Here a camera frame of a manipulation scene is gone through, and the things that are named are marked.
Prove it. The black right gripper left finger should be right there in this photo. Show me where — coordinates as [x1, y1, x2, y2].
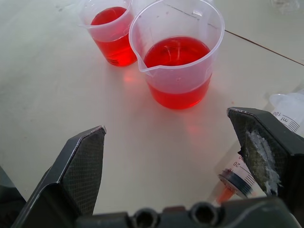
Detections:
[10, 125, 107, 228]

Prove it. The large beaker with red liquid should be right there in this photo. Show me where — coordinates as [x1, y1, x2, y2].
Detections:
[128, 0, 225, 110]

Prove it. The clear plastic syringe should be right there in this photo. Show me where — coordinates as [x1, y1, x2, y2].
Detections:
[215, 89, 304, 205]

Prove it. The small beaker with red liquid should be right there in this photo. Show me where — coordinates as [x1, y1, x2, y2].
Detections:
[78, 0, 138, 67]

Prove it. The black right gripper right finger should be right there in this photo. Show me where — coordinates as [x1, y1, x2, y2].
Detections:
[227, 107, 304, 219]

